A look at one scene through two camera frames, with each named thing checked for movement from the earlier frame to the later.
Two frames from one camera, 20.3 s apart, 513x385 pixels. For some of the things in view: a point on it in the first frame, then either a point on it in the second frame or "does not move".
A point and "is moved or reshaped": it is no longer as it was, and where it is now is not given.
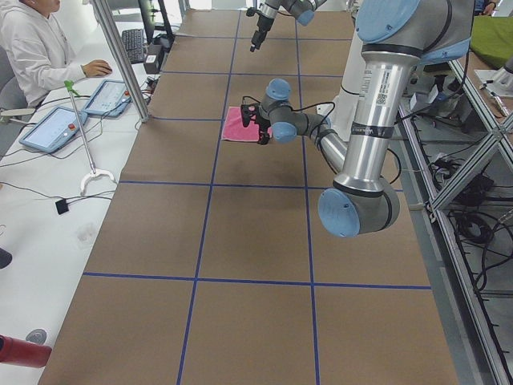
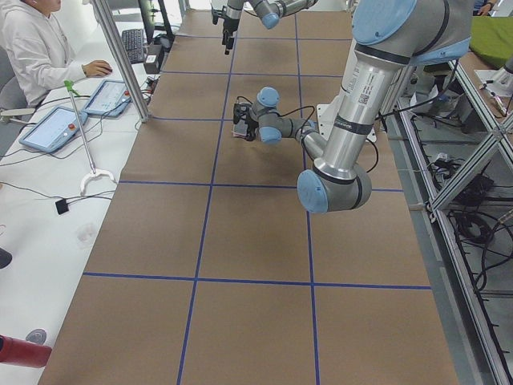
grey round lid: [37, 335] does not move
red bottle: [25, 353] does not move
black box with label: [153, 59] does not move
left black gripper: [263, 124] to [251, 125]
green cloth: [492, 38] does not move
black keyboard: [134, 40] does not move
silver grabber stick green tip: [70, 86] does not move
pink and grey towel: [234, 128] is moved or reshaped
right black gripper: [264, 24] to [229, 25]
